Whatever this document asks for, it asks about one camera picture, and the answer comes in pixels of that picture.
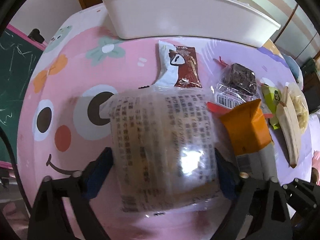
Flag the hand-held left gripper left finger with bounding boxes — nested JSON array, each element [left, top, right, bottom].
[[27, 147, 114, 240]]

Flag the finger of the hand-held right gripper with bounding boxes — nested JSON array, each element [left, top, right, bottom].
[[282, 179, 320, 222]]

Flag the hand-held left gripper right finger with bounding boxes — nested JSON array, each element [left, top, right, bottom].
[[212, 147, 293, 240]]

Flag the orange and white snack packet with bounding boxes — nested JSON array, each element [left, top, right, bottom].
[[218, 99, 278, 180]]

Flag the beige wafer pack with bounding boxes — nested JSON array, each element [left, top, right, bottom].
[[276, 86, 302, 168]]

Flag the clear printed bread packet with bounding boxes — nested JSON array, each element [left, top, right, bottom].
[[99, 86, 234, 217]]

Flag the large yellow noodle snack bag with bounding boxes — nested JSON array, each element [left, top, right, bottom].
[[285, 81, 310, 134]]

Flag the green snack packet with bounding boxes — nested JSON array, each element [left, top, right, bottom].
[[261, 84, 283, 129]]

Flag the clear brownie packet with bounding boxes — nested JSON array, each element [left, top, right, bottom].
[[206, 57, 265, 118]]

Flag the brown and white snack packet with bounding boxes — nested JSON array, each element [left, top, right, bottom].
[[152, 41, 203, 88]]

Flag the white plastic bin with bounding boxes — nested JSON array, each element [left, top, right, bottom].
[[100, 0, 282, 48]]

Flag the cartoon printed tablecloth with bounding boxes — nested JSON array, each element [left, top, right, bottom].
[[16, 4, 315, 240]]

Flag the dark wooden furniture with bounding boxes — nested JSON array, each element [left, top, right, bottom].
[[300, 52, 320, 105]]

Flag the blue plush cushion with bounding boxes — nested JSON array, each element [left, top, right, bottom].
[[282, 54, 304, 90]]

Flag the black clamp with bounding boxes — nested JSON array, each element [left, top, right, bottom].
[[28, 29, 45, 44]]

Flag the black cable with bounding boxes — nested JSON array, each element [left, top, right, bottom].
[[0, 126, 34, 214]]

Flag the green chalkboard with pink frame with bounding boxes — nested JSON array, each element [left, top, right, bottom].
[[0, 24, 48, 170]]

